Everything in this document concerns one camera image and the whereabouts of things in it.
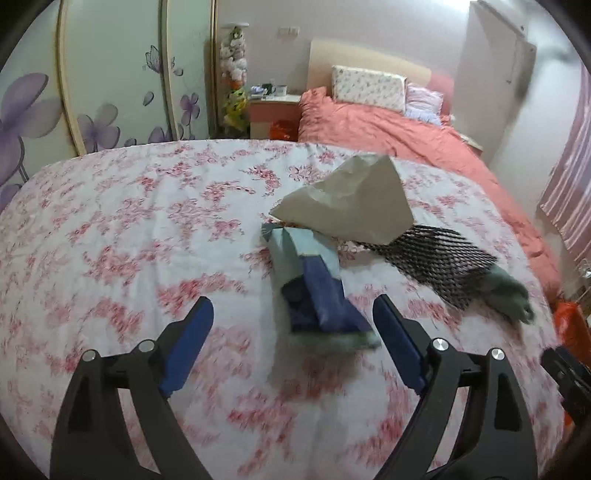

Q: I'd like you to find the pink striped curtain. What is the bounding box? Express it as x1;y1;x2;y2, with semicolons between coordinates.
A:
538;66;590;263

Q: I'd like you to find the floral white pillow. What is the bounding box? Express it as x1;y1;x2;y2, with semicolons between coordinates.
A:
332;65;407;113

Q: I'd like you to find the stuffed toy tower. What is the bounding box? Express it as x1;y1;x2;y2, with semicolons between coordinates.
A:
219;23;249;138

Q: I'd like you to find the salmon pink duvet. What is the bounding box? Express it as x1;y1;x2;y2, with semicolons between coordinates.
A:
298;87;562;303

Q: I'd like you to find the blue snack wrapper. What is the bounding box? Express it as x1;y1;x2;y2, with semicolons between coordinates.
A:
262;223;381;355

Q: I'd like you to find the pink striped pillow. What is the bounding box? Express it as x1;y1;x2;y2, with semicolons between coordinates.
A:
405;82;445;126

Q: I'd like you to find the floral white bedsheet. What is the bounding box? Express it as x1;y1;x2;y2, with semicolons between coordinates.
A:
1;135;563;479

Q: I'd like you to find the pink white nightstand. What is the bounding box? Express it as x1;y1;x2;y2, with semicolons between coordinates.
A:
247;94;301;141

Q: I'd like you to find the white door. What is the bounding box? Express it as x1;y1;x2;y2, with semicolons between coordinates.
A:
452;1;536;163

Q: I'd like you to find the far white nightstand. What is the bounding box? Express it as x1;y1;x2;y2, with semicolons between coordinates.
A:
460;134;484;157

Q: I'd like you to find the grey-green sock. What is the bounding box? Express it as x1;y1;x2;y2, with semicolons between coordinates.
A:
479;265;535;325

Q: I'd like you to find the orange lined trash basket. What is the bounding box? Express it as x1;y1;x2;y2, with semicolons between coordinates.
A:
553;301;591;368

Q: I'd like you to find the grey crumpled paper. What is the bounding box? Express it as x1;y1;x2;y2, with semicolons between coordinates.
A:
270;154;415;245

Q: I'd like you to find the black foam mesh sleeve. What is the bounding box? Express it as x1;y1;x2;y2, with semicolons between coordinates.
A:
360;225;497;310

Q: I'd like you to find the floral sliding wardrobe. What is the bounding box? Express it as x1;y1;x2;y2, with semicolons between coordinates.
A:
1;1;216;203

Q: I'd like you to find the beige pink headboard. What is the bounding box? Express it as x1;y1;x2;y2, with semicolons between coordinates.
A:
305;39;454;115

